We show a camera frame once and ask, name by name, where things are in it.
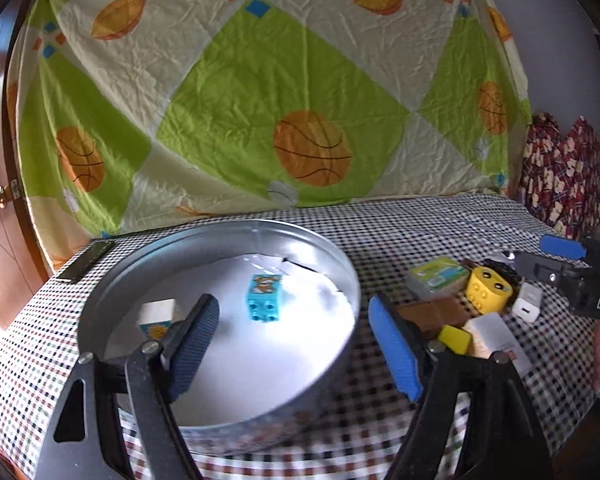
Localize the white toy block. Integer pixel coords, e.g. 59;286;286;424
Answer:
138;299;179;346

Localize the small yellow block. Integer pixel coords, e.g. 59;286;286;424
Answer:
437;325;474;356

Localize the checkered tablecloth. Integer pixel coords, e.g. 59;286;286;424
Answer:
0;195;600;480

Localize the blue toy block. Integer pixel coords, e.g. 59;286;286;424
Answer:
246;273;284;321

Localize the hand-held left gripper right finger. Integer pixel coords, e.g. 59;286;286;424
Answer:
369;294;556;480

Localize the wooden door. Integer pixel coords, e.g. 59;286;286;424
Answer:
0;0;51;333

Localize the yellow toy head block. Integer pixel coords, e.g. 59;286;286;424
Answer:
466;266;514;315

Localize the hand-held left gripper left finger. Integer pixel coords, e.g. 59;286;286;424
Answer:
53;294;220;480

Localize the brown comb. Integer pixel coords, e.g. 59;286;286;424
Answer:
395;296;473;339

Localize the green label plastic box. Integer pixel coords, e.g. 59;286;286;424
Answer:
406;256;470;301

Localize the white charger adapter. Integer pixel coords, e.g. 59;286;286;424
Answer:
511;282;544;320

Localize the black flat phone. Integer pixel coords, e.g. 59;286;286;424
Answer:
55;240;117;283

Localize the basketball print bed sheet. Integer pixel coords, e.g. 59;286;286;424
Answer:
2;0;533;271

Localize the round metal tin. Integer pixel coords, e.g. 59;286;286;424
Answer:
76;219;362;456

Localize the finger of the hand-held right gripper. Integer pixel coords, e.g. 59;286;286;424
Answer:
540;235;600;267
514;252;582;292

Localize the red floral cloth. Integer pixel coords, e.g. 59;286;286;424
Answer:
517;112;600;241

